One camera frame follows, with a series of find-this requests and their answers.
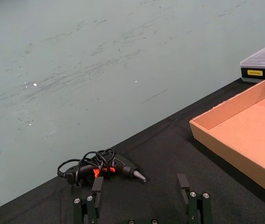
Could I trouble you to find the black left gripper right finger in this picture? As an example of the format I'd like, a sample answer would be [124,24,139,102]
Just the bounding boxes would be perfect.
[176,173,214,224]

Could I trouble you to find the shallow brown cardboard tray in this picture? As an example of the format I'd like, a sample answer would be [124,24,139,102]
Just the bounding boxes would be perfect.
[189,77,265,201]

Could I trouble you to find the clear plastic case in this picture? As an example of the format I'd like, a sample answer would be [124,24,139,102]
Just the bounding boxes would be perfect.
[240,40,265,83]

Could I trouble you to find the black table cloth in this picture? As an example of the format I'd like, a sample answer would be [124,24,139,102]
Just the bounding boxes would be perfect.
[0,76,265,224]

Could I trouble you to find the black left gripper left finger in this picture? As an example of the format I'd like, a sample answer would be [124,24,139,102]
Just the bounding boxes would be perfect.
[73,176,105,224]

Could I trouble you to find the black corded tool orange parts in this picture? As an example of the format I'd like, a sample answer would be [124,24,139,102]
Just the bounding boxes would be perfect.
[57,148,147,187]

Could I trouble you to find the plain pale wall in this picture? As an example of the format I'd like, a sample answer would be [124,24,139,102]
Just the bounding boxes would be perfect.
[0,0,265,217]

